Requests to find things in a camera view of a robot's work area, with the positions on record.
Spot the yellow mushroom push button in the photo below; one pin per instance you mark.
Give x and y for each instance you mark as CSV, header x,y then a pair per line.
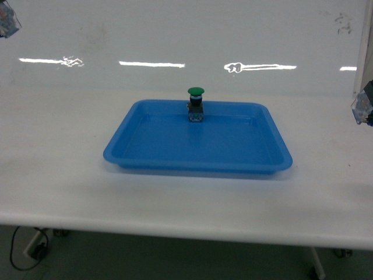
x,y
362,106

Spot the blue plastic tray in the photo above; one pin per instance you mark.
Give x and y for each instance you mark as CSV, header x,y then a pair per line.
x,y
233,137

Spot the red mushroom push button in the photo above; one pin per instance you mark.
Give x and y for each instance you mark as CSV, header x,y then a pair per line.
x,y
9,21

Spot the green mushroom push button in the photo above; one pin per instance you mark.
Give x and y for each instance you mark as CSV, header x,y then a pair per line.
x,y
195,105

